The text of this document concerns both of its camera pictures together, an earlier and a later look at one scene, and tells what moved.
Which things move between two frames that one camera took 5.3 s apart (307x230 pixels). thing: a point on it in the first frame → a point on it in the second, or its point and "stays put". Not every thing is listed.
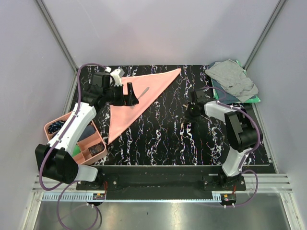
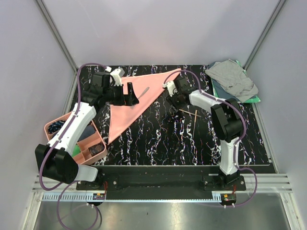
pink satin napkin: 146,88 stays put
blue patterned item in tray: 55,126 stays put
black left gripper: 129,99 stays put
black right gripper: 187,116 → 171,100
